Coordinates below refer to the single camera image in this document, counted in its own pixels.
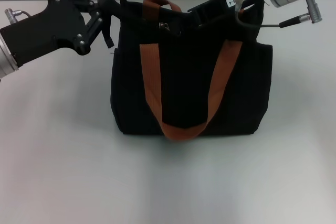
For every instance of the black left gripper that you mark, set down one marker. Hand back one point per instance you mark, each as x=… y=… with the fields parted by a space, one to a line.
x=47 y=30

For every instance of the silver zipper pull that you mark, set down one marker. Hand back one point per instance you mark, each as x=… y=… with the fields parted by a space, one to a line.
x=165 y=25

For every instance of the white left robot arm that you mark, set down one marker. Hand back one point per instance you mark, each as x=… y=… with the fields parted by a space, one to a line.
x=6 y=58

